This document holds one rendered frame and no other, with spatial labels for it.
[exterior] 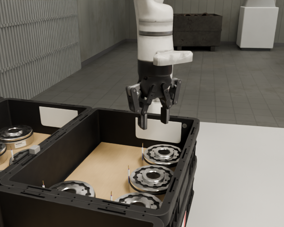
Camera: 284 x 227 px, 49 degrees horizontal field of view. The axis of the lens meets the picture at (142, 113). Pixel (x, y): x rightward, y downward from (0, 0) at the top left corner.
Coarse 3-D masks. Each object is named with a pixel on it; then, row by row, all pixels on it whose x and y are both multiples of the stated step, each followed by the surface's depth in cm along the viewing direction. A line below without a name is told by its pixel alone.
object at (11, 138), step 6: (12, 126) 93; (18, 126) 93; (24, 126) 93; (0, 132) 88; (24, 132) 88; (30, 132) 88; (0, 138) 85; (6, 138) 85; (12, 138) 85; (18, 138) 85
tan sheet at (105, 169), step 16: (112, 144) 89; (96, 160) 80; (112, 160) 80; (128, 160) 80; (80, 176) 73; (96, 176) 73; (112, 176) 73; (96, 192) 67; (112, 192) 67; (128, 192) 67
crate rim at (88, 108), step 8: (48, 104) 91; (56, 104) 90; (64, 104) 90; (72, 104) 90; (72, 120) 79; (64, 128) 74; (40, 144) 67; (16, 160) 60; (8, 168) 57; (0, 176) 55
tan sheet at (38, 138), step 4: (36, 136) 93; (40, 136) 93; (44, 136) 93; (48, 136) 93; (36, 140) 91; (40, 140) 91; (32, 144) 89; (36, 144) 89; (20, 148) 86; (24, 148) 86; (28, 148) 86; (8, 152) 84; (16, 152) 84; (8, 156) 82; (8, 160) 80; (0, 164) 78; (4, 164) 78; (8, 164) 78; (0, 168) 76; (4, 168) 76
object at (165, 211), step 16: (112, 112) 86; (128, 112) 84; (192, 128) 74; (48, 144) 67; (192, 144) 68; (32, 160) 60; (176, 176) 55; (48, 192) 50; (64, 192) 50; (176, 192) 52; (128, 208) 47; (144, 208) 47; (160, 208) 47
